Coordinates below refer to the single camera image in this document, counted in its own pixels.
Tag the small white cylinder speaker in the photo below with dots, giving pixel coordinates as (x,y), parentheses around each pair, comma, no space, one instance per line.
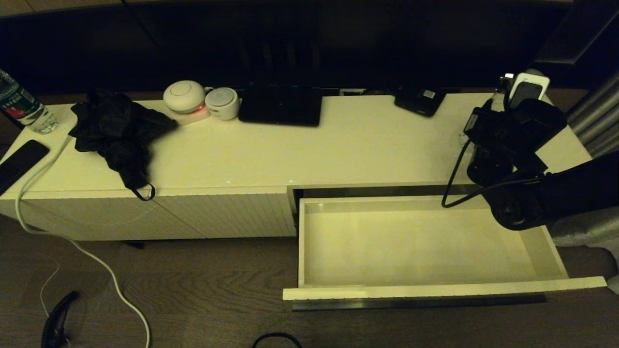
(222,103)

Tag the white wall socket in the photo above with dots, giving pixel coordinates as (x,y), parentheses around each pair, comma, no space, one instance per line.
(352,92)

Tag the small black device with label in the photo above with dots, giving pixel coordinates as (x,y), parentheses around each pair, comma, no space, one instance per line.
(418,103)

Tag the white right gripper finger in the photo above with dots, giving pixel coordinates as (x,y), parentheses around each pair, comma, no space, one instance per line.
(528,92)

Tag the black flat box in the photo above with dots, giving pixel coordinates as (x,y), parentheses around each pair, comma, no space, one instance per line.
(280,106)

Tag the flat white base with red light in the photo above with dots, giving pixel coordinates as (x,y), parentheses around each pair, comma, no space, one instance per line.
(194,117)

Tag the grey curtain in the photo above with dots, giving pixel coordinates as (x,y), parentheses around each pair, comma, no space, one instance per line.
(599,116)

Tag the black smartphone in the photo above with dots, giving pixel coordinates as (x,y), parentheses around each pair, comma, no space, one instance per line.
(19,164)

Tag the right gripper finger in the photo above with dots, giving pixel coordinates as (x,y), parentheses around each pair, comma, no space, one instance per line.
(503,94)

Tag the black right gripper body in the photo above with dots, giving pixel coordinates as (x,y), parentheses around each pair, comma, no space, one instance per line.
(522,128)

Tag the dark framed wall panel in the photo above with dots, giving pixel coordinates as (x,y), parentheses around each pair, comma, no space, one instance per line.
(575,34)

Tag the water bottle with green label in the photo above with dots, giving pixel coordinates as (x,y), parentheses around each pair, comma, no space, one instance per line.
(22,106)

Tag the white low cabinet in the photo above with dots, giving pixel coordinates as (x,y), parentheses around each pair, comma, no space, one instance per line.
(290,150)

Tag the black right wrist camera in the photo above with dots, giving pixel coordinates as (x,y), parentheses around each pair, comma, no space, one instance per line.
(488,166)

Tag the white round dome device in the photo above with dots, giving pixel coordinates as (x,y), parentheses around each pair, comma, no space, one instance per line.
(184,96)

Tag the black crumpled cloth bag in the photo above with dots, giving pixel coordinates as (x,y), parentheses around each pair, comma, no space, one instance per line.
(116,130)

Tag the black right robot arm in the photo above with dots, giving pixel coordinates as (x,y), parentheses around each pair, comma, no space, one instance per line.
(580,193)

